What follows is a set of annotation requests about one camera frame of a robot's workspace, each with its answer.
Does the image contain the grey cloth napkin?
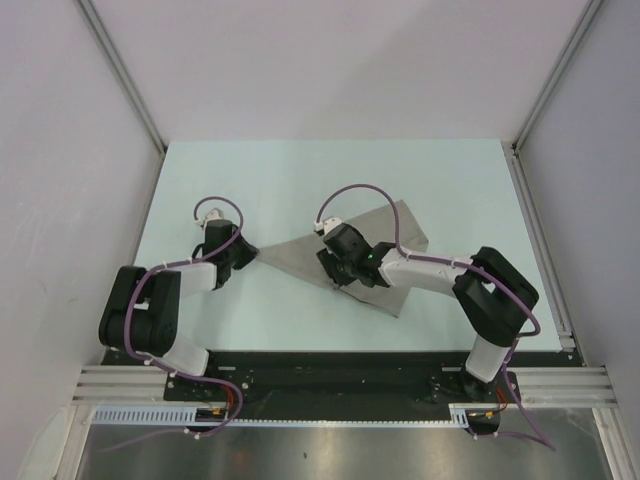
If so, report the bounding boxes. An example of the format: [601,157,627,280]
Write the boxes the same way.
[258,200,429,318]

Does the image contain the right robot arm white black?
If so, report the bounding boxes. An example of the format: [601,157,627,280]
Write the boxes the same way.
[314,217,539,401]

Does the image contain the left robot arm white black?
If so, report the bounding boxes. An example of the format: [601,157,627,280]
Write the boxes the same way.
[98,219,259,400]

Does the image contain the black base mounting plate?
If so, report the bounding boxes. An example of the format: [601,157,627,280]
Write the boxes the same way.
[102,349,584,424]

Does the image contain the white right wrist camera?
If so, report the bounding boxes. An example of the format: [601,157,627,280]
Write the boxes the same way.
[314,216,343,236]

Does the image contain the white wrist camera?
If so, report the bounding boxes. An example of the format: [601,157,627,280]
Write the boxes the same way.
[194,208,225,228]
[314,216,343,236]

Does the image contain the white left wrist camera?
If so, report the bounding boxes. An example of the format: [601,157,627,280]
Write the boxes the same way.
[194,208,225,228]

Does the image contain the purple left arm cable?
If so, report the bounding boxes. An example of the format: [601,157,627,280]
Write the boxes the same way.
[97,195,245,454]

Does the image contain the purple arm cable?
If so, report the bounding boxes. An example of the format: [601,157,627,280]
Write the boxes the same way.
[97,195,245,454]
[314,184,557,452]

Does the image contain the white slotted cable duct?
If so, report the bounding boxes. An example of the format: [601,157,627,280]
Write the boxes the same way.
[92,405,469,429]

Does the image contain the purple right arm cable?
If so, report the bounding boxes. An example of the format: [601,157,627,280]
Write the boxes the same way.
[314,184,557,452]

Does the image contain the left aluminium corner post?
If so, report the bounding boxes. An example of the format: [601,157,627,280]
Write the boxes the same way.
[74,0,168,154]

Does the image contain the aluminium corner post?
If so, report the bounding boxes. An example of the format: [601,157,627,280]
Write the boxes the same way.
[512,0,606,149]
[74,0,168,154]

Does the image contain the right aluminium corner post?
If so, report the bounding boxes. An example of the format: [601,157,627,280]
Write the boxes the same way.
[512,0,606,149]

